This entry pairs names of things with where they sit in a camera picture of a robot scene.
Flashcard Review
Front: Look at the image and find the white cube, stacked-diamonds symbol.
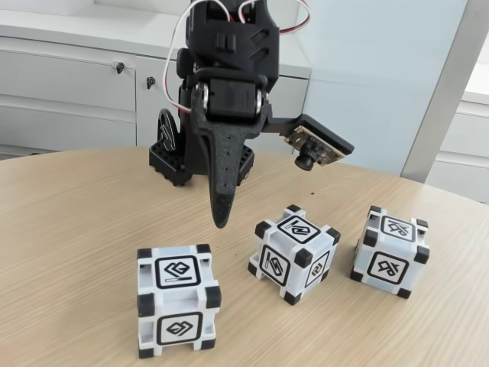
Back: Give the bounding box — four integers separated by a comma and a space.
136, 243, 222, 360

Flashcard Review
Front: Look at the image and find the white cabinet with drawers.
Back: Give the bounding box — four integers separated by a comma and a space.
0, 0, 311, 156

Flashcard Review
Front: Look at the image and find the white low cabinet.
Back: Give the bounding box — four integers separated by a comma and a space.
435, 89, 489, 203

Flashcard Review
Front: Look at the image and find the black disc with white logo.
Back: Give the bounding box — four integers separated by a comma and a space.
155, 108, 180, 153

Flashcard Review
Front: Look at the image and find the white cube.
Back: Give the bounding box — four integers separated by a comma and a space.
349, 205, 431, 300
248, 204, 342, 307
136, 243, 222, 360

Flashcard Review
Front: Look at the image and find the gripper camera on black mount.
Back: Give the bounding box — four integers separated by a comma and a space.
267, 112, 355, 172

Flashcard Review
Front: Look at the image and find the grey window frame post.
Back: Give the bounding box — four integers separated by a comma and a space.
399, 0, 489, 184

